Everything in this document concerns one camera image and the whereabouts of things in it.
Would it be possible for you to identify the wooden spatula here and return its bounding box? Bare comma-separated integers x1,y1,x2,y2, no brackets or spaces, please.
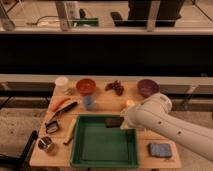
63,118,77,145

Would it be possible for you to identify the black eraser block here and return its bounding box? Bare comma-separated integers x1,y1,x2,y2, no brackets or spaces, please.
105,117,123,128

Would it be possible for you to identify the purple bowl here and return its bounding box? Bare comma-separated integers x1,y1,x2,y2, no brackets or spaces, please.
137,79,159,98

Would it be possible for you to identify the black handled knife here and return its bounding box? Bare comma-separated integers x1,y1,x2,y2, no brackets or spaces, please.
49,101,78,122

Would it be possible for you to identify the white lidded cup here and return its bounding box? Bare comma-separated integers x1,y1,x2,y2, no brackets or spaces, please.
55,76,69,92

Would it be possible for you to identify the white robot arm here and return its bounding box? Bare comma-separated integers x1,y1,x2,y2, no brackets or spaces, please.
122,93,213,162

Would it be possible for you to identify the peach apple fruit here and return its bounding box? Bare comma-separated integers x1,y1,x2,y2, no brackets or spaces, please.
125,100,136,107

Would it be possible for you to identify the green plastic tray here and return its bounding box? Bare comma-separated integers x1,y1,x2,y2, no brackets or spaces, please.
70,115,139,168

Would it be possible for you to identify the orange bowl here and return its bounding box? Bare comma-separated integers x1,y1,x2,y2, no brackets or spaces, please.
76,78,96,96

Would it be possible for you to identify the black bar left of table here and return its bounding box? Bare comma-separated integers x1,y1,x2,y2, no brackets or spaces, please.
19,130,38,167

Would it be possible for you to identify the round metal tin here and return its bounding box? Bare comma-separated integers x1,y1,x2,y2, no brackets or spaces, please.
38,136,54,153

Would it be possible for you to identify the blue sponge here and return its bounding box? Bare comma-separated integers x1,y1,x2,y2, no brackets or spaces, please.
148,143,172,158

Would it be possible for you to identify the blue plastic cup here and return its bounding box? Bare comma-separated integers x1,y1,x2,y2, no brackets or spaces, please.
83,95,94,110

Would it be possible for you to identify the orange carrot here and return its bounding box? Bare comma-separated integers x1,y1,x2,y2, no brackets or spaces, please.
50,97,69,112

